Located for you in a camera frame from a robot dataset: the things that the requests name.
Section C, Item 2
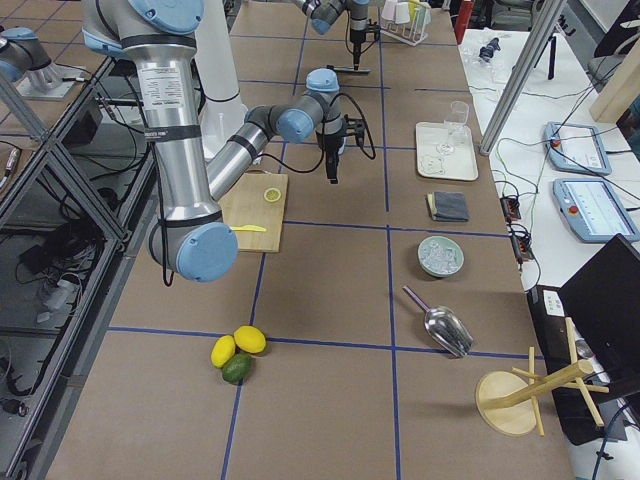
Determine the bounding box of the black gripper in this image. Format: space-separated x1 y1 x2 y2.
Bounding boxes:
315 115 366 183
347 20 380 68

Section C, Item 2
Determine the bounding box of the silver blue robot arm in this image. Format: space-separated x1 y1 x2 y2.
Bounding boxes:
83 1 367 282

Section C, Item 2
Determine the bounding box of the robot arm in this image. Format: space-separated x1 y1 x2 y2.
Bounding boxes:
292 0 381 75

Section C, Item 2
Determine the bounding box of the light blue plastic cup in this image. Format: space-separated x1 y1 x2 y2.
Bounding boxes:
338 137 347 156

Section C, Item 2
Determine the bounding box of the pink plastic cup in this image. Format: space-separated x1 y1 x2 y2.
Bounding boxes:
381 0 398 22

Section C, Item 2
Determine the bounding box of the grey green plastic cup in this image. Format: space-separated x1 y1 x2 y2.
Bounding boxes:
394 1 411 25

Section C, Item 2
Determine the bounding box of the lemon slice on board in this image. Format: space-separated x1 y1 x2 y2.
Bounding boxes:
263 187 282 203

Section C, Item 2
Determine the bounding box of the yellow plastic cup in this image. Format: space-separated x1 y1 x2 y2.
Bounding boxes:
408 0 421 18

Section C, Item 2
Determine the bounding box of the pale green plastic cup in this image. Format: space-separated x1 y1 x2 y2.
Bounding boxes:
412 2 431 31

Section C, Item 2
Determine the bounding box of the yellow lemon right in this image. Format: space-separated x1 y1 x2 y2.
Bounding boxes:
233 325 267 354

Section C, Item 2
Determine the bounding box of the yellow lemon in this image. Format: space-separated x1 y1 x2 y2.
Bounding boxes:
210 335 236 369
233 325 267 354

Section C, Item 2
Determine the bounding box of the yellow lemon left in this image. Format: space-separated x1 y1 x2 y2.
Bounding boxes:
210 335 236 369

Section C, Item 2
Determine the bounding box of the bamboo cutting board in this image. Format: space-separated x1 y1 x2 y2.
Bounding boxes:
219 172 289 253

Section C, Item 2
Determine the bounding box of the yellow plastic knife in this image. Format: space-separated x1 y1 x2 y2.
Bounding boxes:
229 224 267 233

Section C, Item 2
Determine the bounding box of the cream plastic tray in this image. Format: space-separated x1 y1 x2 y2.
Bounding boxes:
415 122 479 181

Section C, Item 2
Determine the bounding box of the grey folded cloth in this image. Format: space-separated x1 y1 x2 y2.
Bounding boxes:
426 191 469 222

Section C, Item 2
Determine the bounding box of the blue tool on side table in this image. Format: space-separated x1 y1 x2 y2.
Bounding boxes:
478 37 501 63

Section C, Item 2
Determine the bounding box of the green bowl with ice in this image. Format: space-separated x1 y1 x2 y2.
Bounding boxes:
417 236 464 278

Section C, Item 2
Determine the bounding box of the clear wine glass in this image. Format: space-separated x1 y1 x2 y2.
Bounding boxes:
436 100 469 155

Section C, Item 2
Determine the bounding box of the orange black connector box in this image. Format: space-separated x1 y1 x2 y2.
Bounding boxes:
500 196 521 223

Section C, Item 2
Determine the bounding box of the metal ice scoop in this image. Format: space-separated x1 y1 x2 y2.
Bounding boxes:
402 285 474 358

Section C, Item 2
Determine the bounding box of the green lime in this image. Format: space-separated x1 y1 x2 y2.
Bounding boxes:
222 353 253 384

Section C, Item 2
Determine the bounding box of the upper teach pendant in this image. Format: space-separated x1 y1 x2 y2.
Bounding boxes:
543 122 612 175

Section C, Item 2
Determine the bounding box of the teach pendant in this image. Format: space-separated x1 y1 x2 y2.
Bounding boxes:
543 122 612 175
552 179 639 243

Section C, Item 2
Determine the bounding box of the lower teach pendant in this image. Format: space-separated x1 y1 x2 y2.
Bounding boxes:
552 179 639 243

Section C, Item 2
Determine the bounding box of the wooden mug tree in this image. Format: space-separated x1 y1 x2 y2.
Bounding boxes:
475 317 609 437

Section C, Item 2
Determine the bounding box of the black laptop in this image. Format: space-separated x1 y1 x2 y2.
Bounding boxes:
527 234 639 419

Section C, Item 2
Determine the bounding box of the white wire cup rack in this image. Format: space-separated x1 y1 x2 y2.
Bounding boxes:
380 13 431 46

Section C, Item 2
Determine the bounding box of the aluminium frame post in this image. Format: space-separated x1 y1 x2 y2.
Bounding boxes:
479 0 567 156

